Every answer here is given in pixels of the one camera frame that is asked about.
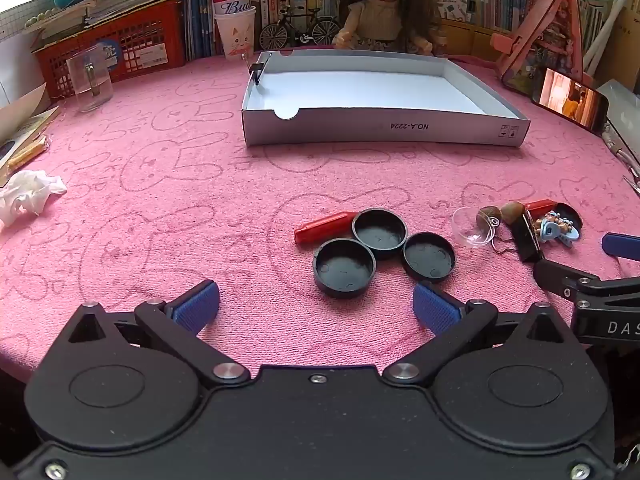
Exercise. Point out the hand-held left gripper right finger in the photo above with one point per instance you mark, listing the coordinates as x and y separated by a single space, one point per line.
435 310

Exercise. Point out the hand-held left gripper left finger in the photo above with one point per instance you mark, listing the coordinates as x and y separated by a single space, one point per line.
197 305

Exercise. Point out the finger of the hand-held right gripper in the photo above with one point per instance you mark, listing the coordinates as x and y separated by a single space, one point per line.
560 275
622 246

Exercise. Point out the blue beaded hair clip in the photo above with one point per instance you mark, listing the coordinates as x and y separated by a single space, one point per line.
555 227

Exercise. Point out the large black binder clip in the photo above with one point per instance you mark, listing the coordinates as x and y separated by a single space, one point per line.
527 240

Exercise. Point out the black round lid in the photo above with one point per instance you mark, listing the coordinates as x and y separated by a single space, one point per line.
429 262
380 227
572 211
344 267

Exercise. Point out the small red plastic bottle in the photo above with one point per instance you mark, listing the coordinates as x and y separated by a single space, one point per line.
325 227
540 205

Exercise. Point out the brown shell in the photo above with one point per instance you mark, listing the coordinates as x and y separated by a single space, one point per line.
487 215
512 212

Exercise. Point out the clear plastic dome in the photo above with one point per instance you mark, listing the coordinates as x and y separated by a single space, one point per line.
470 232

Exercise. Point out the white cardboard box tray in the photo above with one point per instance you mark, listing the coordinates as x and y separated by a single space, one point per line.
360 90

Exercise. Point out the pink rabbit-print cloth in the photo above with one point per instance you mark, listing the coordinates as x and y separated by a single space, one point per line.
150 185

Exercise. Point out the grey flat case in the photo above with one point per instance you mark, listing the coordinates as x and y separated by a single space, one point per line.
622 105

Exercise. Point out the black smartphone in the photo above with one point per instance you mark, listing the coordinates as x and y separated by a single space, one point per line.
570 100

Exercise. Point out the brown cardboard box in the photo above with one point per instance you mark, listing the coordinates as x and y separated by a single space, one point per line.
625 45

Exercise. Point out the crumpled white tissue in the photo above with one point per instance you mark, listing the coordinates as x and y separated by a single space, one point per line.
30 190

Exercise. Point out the gold wrapped stick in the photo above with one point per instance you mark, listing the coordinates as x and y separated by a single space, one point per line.
27 152

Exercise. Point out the clear glass mug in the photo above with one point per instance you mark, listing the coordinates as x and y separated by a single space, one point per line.
90 90

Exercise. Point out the pink triangular toy box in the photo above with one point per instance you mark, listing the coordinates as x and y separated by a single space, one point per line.
540 20

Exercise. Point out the small black binder clip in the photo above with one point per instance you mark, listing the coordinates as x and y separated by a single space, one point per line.
257 69

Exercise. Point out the wooden shelf unit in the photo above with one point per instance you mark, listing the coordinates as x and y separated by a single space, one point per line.
475 40

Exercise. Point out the open booklet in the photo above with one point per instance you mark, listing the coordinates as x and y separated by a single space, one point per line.
20 120

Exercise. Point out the white cat-print paper cup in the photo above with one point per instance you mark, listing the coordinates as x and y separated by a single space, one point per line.
237 35

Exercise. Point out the large red plastic basket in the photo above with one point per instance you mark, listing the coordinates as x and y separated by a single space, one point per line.
165 20

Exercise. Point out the black toy bicycle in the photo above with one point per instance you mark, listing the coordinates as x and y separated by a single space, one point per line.
305 37

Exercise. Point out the long-haired doll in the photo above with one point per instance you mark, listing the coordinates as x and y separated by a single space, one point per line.
380 10

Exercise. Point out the white plastic tube frame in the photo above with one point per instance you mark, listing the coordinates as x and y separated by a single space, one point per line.
607 15

